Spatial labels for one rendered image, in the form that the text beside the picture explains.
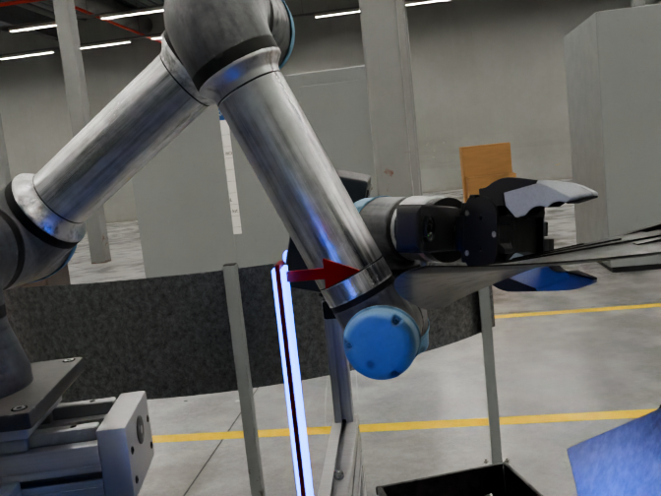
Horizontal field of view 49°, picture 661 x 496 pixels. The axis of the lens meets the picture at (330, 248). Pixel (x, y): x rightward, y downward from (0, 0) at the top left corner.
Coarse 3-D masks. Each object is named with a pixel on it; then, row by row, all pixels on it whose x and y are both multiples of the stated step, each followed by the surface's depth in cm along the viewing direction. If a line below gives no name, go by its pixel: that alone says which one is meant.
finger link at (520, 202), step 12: (540, 180) 64; (552, 180) 64; (516, 192) 66; (528, 192) 65; (540, 192) 64; (552, 192) 63; (564, 192) 62; (576, 192) 61; (588, 192) 60; (516, 204) 66; (528, 204) 65; (540, 204) 64; (552, 204) 63; (516, 216) 66; (528, 216) 66
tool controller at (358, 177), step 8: (344, 176) 113; (352, 176) 118; (360, 176) 123; (368, 176) 130; (344, 184) 112; (352, 184) 112; (360, 184) 112; (368, 184) 116; (352, 192) 113; (360, 192) 112; (368, 192) 114; (352, 200) 113; (288, 248) 115; (296, 248) 114; (288, 256) 115; (296, 256) 115; (288, 264) 115; (296, 264) 115; (304, 264) 115; (304, 280) 115; (312, 280) 115; (304, 288) 115; (312, 288) 115
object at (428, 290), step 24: (600, 240) 56; (624, 240) 53; (648, 240) 51; (504, 264) 48; (528, 264) 47; (552, 264) 48; (408, 288) 57; (432, 288) 59; (456, 288) 62; (480, 288) 66
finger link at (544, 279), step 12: (528, 252) 67; (516, 276) 67; (528, 276) 65; (540, 276) 64; (552, 276) 63; (564, 276) 62; (576, 276) 61; (588, 276) 61; (540, 288) 64; (552, 288) 64; (564, 288) 63; (576, 288) 62
